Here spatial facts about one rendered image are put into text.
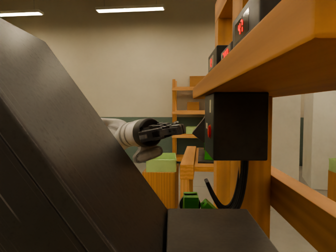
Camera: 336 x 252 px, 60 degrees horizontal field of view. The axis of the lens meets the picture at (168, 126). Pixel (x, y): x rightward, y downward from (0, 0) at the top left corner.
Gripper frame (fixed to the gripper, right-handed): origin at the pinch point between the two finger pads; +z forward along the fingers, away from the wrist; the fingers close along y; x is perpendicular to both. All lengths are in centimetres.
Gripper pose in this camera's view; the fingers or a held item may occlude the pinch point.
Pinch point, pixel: (177, 129)
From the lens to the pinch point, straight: 66.7
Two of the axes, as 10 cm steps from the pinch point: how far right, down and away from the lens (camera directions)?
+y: 7.7, -2.4, 6.0
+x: 2.3, 9.7, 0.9
